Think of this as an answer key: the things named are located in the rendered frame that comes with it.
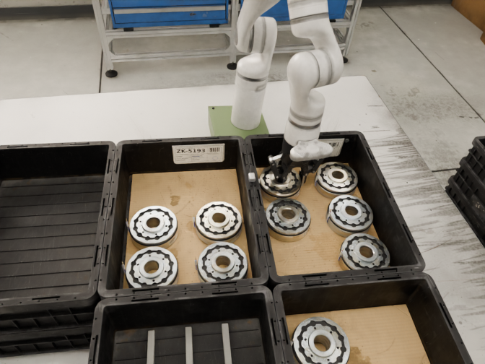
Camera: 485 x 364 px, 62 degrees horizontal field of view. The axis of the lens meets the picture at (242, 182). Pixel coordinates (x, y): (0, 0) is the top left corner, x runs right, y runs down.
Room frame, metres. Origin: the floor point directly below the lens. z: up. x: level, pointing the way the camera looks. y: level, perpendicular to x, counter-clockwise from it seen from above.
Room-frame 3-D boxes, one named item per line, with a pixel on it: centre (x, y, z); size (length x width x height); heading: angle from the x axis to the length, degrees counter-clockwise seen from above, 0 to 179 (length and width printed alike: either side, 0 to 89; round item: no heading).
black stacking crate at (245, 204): (0.53, 0.12, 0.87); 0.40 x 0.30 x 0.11; 10
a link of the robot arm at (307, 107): (0.68, -0.11, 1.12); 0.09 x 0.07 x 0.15; 118
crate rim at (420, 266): (0.58, -0.18, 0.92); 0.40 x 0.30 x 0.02; 10
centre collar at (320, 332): (0.28, -0.16, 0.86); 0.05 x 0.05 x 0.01
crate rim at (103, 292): (0.53, 0.12, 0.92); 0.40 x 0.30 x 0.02; 10
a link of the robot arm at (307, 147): (0.67, -0.13, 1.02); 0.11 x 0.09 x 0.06; 17
